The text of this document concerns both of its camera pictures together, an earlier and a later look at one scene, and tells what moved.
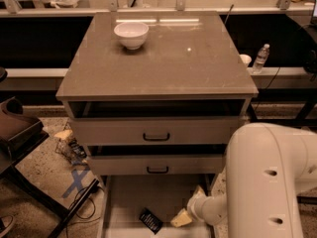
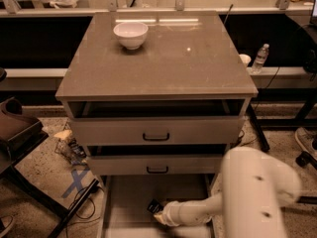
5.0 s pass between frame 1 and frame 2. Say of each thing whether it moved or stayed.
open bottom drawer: stayed
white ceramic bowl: stayed
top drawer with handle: stayed
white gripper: moved
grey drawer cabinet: stayed
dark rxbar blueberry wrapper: moved
